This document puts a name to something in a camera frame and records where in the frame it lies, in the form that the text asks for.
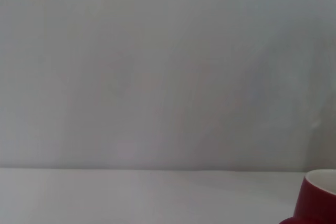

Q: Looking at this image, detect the red ceramic cup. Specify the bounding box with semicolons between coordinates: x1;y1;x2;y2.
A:
278;168;336;224

